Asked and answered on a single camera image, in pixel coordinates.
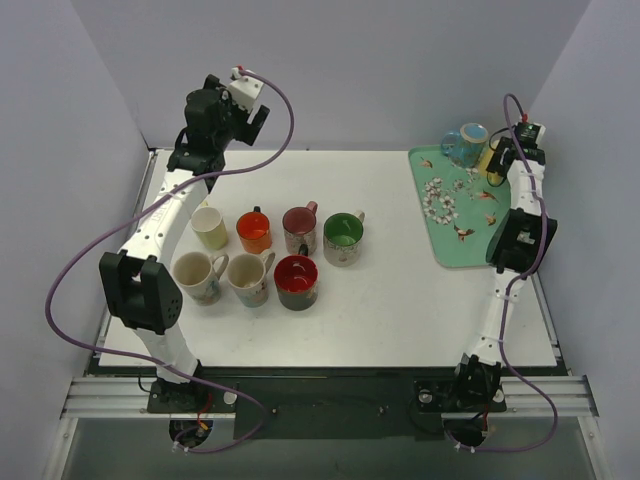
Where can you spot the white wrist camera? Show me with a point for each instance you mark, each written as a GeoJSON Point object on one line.
{"type": "Point", "coordinates": [244, 90]}
{"type": "Point", "coordinates": [529, 134]}

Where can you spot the orange mug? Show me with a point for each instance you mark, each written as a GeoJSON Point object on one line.
{"type": "Point", "coordinates": [253, 229]}

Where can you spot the cream floral mug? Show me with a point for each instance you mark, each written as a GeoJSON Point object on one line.
{"type": "Point", "coordinates": [198, 274]}

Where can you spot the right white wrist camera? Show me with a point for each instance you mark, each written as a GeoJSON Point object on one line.
{"type": "Point", "coordinates": [529, 134]}

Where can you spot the black mug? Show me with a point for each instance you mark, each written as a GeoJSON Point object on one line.
{"type": "Point", "coordinates": [296, 279]}

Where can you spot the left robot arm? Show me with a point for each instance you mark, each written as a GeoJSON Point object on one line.
{"type": "Point", "coordinates": [138, 286]}

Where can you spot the blue teal mug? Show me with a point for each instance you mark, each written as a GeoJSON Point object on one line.
{"type": "Point", "coordinates": [463, 147]}

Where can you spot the beige floral mug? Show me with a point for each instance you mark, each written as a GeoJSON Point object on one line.
{"type": "Point", "coordinates": [247, 274]}

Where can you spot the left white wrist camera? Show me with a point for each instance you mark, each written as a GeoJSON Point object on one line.
{"type": "Point", "coordinates": [244, 90]}

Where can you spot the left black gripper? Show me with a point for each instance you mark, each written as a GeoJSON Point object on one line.
{"type": "Point", "coordinates": [255, 125]}

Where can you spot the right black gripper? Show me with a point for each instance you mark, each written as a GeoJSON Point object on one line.
{"type": "Point", "coordinates": [501, 158]}

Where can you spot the pink patterned mug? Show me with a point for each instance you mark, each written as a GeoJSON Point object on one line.
{"type": "Point", "coordinates": [299, 224]}

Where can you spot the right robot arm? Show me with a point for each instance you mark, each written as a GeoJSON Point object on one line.
{"type": "Point", "coordinates": [515, 252]}

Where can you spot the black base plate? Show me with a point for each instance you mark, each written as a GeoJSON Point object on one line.
{"type": "Point", "coordinates": [330, 403]}

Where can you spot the pale yellow mug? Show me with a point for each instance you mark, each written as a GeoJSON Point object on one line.
{"type": "Point", "coordinates": [208, 224]}

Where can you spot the green serving tray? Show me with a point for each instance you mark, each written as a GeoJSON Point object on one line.
{"type": "Point", "coordinates": [461, 209]}

